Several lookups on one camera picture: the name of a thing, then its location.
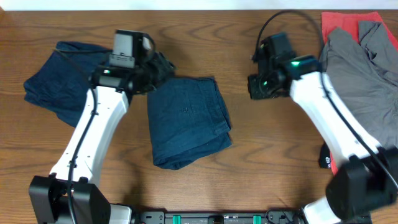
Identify dark blue denim shorts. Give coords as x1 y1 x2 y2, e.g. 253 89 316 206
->
147 78 232 170

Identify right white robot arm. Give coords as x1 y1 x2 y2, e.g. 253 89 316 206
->
248 52 397 223

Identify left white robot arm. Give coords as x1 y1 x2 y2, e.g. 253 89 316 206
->
29 51 175 223

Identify black garment with logo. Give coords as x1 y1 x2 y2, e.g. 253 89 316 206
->
318 142 331 169

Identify grey shirt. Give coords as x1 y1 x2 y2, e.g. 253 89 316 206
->
318 20 398 150

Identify red garment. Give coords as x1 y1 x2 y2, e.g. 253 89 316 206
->
320 11 398 175

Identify folded dark navy garment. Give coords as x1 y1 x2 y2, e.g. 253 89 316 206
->
24 41 110 127

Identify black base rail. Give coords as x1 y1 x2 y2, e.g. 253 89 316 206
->
129 209 307 224

